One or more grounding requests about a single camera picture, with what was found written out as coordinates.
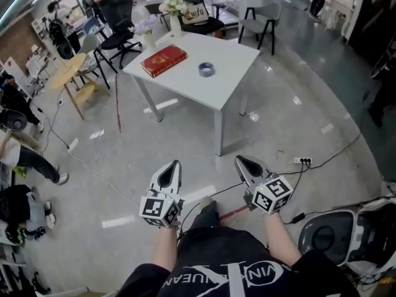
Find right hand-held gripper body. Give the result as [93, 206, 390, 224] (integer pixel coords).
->
[243, 171, 294, 215]

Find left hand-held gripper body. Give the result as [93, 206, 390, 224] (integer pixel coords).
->
[139, 187, 186, 228]

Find grey blue tape roll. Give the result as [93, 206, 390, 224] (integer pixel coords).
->
[197, 62, 215, 78]

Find person's left forearm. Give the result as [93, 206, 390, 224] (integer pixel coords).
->
[150, 224, 181, 273]

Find person's right forearm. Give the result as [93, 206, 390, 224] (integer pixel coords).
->
[264, 212, 303, 267]

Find person's dark trousers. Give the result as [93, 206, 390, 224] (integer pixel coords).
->
[189, 196, 222, 228]

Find white grey machine shell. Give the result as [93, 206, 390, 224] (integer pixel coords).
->
[298, 196, 396, 269]

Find person's black printed t-shirt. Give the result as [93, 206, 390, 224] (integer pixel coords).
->
[116, 226, 361, 297]

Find red hardcover book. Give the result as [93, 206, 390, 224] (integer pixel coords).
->
[140, 44, 189, 79]

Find short white ribbed vase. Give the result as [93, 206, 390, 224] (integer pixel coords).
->
[144, 32, 158, 51]

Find round wooden side table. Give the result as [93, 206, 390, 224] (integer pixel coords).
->
[50, 53, 111, 120]

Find black mesh office chair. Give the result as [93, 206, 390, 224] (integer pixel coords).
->
[100, 0, 143, 69]

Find grey chair with black legs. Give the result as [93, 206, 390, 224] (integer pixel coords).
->
[238, 1, 282, 56]

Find grey chair with patterned cushion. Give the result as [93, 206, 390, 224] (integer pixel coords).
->
[75, 34, 118, 90]

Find tall white ribbed vase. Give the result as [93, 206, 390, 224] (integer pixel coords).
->
[169, 13, 183, 38]

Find purple flower bouquet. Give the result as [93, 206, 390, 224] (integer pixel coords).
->
[134, 14, 159, 37]

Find white vanity table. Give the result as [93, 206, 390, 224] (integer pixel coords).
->
[324, 0, 353, 30]

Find white flower bouquet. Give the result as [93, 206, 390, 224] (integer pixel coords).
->
[158, 0, 189, 17]

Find white floor cable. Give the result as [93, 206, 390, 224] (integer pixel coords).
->
[69, 147, 140, 206]

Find black floor cable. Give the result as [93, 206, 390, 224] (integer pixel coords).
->
[309, 131, 363, 170]

